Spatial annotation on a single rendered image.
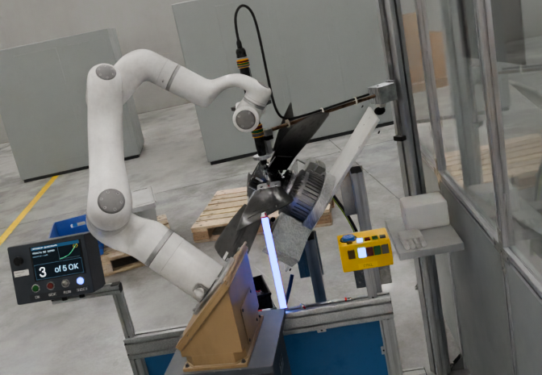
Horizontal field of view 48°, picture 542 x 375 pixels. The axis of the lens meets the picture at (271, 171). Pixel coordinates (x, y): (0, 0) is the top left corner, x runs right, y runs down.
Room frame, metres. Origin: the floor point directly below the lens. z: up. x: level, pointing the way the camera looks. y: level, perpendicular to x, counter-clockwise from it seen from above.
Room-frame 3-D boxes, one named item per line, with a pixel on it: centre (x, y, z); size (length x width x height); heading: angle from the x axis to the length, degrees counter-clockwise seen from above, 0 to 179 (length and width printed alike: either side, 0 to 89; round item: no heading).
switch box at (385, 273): (2.40, -0.33, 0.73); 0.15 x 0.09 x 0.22; 85
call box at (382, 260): (1.82, -0.24, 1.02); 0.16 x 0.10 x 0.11; 85
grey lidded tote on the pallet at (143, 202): (5.11, 1.24, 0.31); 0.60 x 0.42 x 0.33; 11
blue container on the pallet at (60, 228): (5.01, 1.73, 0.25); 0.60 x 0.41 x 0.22; 12
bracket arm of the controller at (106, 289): (1.90, 0.68, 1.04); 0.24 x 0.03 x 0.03; 85
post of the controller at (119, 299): (1.89, 0.58, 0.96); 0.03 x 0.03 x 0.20; 85
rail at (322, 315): (1.85, 0.15, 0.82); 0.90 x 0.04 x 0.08; 85
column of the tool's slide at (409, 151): (2.56, -0.60, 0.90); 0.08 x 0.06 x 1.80; 30
